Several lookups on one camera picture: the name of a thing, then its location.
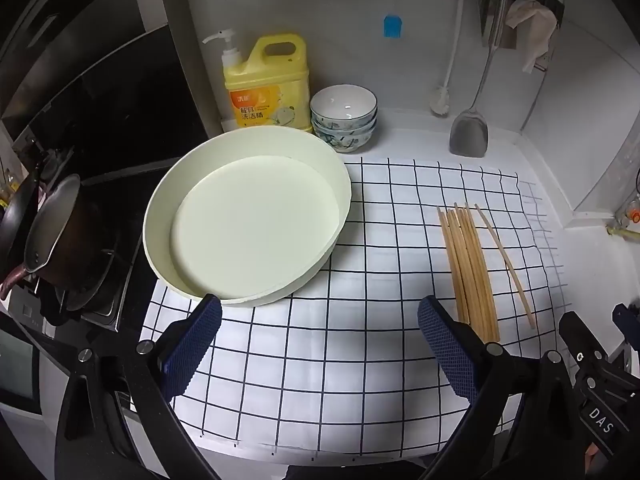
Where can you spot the thin bent wooden chopstick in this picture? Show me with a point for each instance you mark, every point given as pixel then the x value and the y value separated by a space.
pixel 505 260

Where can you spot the white black grid cloth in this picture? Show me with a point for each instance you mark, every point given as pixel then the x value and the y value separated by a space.
pixel 350 335

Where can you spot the cream round tray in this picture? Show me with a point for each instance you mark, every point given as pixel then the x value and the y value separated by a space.
pixel 250 220

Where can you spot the black wok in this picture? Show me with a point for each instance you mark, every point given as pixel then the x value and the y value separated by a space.
pixel 15 220

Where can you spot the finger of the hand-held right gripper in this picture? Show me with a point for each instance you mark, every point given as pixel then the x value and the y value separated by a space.
pixel 580 335
pixel 627 322

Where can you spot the small orange knob fixture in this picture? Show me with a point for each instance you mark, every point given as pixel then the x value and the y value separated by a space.
pixel 634 216

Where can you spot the yellow dish soap bottle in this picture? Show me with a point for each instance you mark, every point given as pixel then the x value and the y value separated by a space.
pixel 270 95

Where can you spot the white bottle brush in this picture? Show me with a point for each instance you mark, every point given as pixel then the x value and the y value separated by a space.
pixel 440 102

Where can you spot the bunch of wooden chopsticks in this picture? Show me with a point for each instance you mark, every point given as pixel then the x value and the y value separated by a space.
pixel 470 270

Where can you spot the metal spatula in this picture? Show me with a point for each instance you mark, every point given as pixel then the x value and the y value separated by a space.
pixel 469 135

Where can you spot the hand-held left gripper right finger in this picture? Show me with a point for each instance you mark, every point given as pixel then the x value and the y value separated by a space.
pixel 445 345

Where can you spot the metal cleaver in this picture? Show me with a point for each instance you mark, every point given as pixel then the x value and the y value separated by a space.
pixel 487 15

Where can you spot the row of condiment bottles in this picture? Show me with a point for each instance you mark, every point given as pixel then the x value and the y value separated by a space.
pixel 7 185

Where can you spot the blue silicone brush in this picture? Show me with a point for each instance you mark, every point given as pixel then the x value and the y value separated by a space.
pixel 393 26

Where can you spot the beige rag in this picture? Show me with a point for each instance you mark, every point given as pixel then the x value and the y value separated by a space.
pixel 532 25

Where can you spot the built-in oven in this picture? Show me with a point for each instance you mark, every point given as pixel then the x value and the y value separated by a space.
pixel 15 370

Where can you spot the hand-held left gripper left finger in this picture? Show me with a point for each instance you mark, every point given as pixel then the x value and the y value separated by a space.
pixel 192 340

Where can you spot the black gas stove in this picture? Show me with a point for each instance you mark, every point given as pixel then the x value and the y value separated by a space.
pixel 115 280

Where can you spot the dark saucepan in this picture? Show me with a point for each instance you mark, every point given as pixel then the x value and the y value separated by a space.
pixel 75 240

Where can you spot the black range hood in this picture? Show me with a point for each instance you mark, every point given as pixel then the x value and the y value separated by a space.
pixel 75 20

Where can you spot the white floral ceramic bowl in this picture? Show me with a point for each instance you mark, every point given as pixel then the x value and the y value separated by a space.
pixel 330 126
pixel 345 102
pixel 345 142

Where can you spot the clear splash guard panel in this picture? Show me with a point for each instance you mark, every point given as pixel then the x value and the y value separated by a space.
pixel 615 160

